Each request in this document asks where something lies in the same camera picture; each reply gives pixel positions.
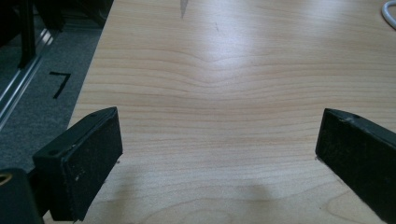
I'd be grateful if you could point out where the white wire display rack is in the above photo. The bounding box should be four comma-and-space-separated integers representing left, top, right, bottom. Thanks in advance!
381, 0, 396, 31

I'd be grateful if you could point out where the black stand post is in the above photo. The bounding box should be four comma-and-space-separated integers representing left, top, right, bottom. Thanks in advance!
18, 0, 37, 70

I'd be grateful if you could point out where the black tape floor mark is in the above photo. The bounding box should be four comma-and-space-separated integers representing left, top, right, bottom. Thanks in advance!
49, 71, 72, 100

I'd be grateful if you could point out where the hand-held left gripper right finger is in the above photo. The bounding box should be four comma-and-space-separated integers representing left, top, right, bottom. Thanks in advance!
315, 107, 396, 224

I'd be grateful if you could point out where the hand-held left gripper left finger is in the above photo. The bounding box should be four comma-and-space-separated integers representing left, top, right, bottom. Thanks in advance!
32, 106, 124, 223

